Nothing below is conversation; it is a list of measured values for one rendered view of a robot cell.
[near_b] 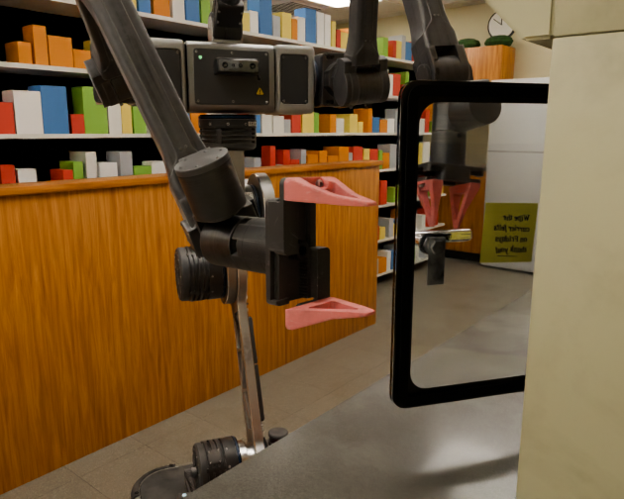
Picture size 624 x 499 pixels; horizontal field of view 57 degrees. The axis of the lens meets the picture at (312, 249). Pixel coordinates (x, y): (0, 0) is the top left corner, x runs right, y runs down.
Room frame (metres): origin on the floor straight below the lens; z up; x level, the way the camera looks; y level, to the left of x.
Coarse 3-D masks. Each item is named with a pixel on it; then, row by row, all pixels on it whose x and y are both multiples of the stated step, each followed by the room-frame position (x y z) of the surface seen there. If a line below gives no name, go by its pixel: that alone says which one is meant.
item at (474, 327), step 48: (432, 144) 0.68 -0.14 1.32; (480, 144) 0.69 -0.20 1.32; (528, 144) 0.71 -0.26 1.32; (432, 192) 0.68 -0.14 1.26; (480, 192) 0.70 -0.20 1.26; (528, 192) 0.71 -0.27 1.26; (480, 240) 0.70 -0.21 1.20; (528, 240) 0.72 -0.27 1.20; (432, 288) 0.68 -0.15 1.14; (480, 288) 0.70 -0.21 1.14; (528, 288) 0.72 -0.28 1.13; (432, 336) 0.68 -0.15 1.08; (480, 336) 0.70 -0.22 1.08; (528, 336) 0.72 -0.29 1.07; (432, 384) 0.68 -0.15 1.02
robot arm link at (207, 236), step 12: (192, 216) 0.60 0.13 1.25; (240, 216) 0.60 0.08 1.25; (204, 228) 0.60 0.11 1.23; (216, 228) 0.59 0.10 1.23; (228, 228) 0.58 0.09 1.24; (204, 240) 0.60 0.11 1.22; (216, 240) 0.59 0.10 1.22; (228, 240) 0.57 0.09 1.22; (204, 252) 0.60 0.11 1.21; (216, 252) 0.59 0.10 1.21; (228, 252) 0.57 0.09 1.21; (216, 264) 0.61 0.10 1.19; (228, 264) 0.59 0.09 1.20
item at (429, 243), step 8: (432, 240) 0.66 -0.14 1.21; (440, 240) 0.66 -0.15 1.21; (424, 248) 0.67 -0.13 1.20; (432, 248) 0.66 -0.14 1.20; (440, 248) 0.66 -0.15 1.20; (432, 256) 0.66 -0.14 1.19; (440, 256) 0.66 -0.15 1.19; (432, 264) 0.66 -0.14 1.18; (440, 264) 0.66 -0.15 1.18; (432, 272) 0.66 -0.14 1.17; (440, 272) 0.66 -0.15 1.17; (432, 280) 0.66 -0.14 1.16; (440, 280) 0.66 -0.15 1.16
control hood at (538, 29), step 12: (492, 0) 0.54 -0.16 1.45; (504, 0) 0.54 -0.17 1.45; (516, 0) 0.53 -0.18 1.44; (528, 0) 0.52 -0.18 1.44; (540, 0) 0.52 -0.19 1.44; (552, 0) 0.51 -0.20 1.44; (504, 12) 0.54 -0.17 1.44; (516, 12) 0.53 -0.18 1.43; (528, 12) 0.52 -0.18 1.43; (540, 12) 0.52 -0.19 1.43; (552, 12) 0.51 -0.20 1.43; (516, 24) 0.53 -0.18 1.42; (528, 24) 0.52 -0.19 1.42; (540, 24) 0.52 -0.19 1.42; (552, 24) 0.51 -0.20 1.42; (528, 36) 0.52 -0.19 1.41; (540, 36) 0.52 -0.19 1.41; (552, 36) 0.52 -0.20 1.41
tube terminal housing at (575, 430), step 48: (576, 0) 0.50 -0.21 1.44; (576, 48) 0.50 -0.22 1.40; (576, 96) 0.49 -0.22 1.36; (576, 144) 0.49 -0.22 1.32; (576, 192) 0.49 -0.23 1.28; (576, 240) 0.49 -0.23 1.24; (576, 288) 0.48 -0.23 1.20; (576, 336) 0.48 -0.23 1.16; (528, 384) 0.51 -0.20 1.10; (576, 384) 0.48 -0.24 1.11; (528, 432) 0.50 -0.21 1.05; (576, 432) 0.48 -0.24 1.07; (528, 480) 0.50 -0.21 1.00; (576, 480) 0.47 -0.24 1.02
